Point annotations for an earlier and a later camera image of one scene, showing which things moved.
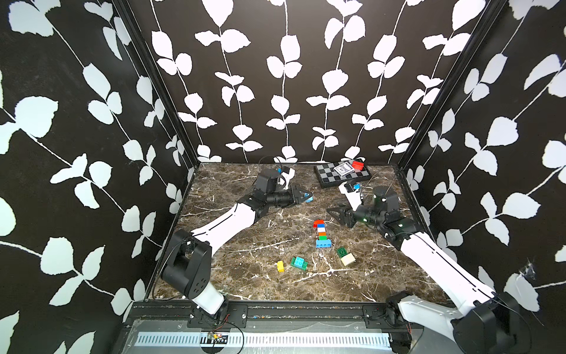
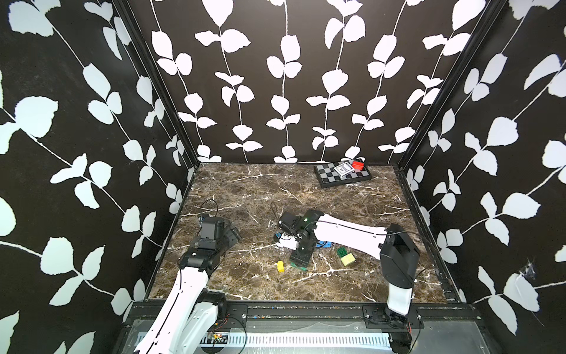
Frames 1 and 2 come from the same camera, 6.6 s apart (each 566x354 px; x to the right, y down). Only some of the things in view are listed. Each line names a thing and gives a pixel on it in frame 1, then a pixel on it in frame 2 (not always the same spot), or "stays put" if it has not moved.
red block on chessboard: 358,165 stays put
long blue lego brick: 323,243 stays put
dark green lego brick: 342,251 stays put
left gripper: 292,194 → 231,233
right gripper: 347,214 → 297,259
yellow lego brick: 280,266 stays put
